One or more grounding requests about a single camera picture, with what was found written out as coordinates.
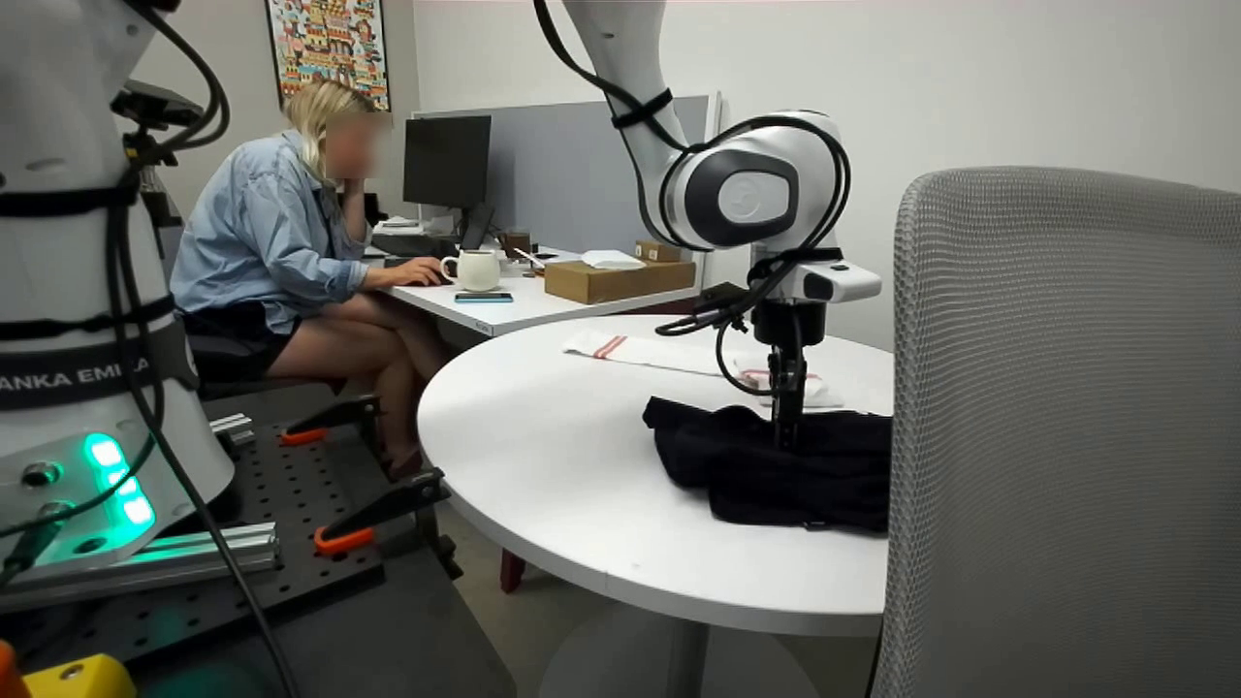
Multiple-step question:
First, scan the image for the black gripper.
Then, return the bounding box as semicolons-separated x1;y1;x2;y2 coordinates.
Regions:
754;303;831;447

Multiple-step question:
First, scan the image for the black shirt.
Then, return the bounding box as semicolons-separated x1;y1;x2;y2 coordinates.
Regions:
639;392;895;537

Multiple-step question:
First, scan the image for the white cloth with red stripes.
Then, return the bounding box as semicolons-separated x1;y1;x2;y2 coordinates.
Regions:
564;325;831;409

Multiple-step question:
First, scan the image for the person in blue shirt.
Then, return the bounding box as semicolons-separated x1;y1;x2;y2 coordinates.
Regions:
168;82;459;476

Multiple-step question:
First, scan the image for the small labelled cardboard box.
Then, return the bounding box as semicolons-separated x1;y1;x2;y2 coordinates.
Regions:
632;235;689;269

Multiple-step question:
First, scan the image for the large brown cardboard box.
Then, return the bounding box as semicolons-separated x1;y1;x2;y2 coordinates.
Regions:
539;251;702;308

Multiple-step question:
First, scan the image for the white paper envelope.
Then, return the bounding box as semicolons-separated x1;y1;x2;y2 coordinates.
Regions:
578;243;651;274

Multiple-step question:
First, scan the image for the grey desk partition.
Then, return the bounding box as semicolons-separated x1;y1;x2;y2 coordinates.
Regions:
383;92;723;257

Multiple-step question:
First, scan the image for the white teapot mug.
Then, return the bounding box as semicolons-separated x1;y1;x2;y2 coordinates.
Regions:
437;243;511;296

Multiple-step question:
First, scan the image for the black computer monitor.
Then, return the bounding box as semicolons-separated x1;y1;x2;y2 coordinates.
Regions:
399;111;496;248

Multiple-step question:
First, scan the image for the orange black clamp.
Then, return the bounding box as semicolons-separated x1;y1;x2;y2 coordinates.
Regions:
311;464;450;562
274;392;393;455

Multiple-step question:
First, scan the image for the yellow plastic object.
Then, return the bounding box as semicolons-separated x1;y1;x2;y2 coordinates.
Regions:
19;650;140;698

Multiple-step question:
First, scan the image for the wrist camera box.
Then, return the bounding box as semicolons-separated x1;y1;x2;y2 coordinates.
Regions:
787;259;884;312

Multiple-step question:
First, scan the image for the grey office chair black frame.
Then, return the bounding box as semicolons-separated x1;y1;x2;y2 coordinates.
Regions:
867;162;1241;698

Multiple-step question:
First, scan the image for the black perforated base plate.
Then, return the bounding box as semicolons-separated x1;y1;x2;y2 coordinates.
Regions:
0;381;459;663

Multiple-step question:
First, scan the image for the colourful wall poster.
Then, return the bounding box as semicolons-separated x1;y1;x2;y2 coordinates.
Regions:
258;0;394;107

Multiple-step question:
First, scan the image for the aluminium rail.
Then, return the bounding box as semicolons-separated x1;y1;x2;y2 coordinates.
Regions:
0;520;282;613

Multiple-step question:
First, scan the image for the black base cable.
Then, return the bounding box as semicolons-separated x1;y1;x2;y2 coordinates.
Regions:
110;0;304;698

